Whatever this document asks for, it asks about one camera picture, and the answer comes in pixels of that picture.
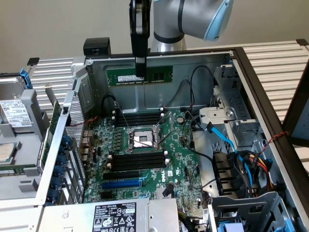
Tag green RAM stick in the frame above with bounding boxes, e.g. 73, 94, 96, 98
107, 65, 174, 86
0, 163, 38, 170

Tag black RAM slot bank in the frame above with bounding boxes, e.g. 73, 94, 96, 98
107, 150, 169, 172
112, 108, 166, 128

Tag black box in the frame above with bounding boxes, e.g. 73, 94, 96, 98
83, 37, 112, 58

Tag open grey PC case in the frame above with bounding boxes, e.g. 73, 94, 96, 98
33, 47, 309, 232

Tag thin metal locking lever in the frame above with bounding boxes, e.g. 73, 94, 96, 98
114, 100, 133, 130
127, 136, 156, 148

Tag CPU socket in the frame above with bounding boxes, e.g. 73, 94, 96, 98
124, 125, 162, 154

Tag silver optical drive bay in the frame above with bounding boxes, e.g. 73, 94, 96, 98
199, 64, 261, 148

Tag green Dell motherboard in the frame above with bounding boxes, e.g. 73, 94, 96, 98
83, 110, 204, 205

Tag green graphics card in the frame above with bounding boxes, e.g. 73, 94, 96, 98
40, 83, 62, 170

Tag metal rear port block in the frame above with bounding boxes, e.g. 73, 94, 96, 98
80, 130, 95, 162

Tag blue plastic clip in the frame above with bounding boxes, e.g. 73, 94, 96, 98
19, 68, 33, 90

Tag blue expansion slot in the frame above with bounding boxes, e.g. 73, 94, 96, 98
101, 179, 141, 190

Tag silver hard disk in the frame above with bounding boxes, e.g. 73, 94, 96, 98
0, 76, 34, 133

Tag black board connector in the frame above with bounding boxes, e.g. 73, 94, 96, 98
162, 183, 175, 198

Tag small silver heatsink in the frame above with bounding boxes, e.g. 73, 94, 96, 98
155, 187, 169, 199

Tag short black expansion slot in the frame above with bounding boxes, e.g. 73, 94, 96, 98
100, 191, 116, 200

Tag grey hard drive tray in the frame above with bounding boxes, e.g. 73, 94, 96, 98
0, 72, 49, 201

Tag dark framed side panel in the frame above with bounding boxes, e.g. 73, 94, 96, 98
281, 70, 309, 147

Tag silver CPU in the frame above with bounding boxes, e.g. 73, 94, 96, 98
0, 142, 18, 163

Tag silver power supply with label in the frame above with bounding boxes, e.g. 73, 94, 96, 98
36, 197, 181, 232

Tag grey metal disk bay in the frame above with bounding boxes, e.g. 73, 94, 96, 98
208, 190, 296, 232

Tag blue disk caddy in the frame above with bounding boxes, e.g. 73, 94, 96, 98
217, 221, 245, 232

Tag low black wire loop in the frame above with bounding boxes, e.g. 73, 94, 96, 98
168, 79, 192, 107

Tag tall black wire loop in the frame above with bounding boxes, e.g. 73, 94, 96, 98
189, 65, 215, 109

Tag thick black wire loop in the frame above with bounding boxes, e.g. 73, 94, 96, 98
102, 94, 117, 119

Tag thin red wire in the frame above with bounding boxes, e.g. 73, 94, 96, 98
66, 116, 99, 128

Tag blue flat SATA wire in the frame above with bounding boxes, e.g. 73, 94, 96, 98
205, 122, 256, 191

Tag long black wire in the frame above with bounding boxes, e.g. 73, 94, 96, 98
182, 116, 215, 161

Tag red black twisted wire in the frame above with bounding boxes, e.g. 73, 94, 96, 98
258, 131, 290, 155

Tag coloured power wire bundle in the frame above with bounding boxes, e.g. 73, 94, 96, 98
242, 150, 275, 194

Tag yellow black supply wires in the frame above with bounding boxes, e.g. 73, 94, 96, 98
178, 209, 194, 232

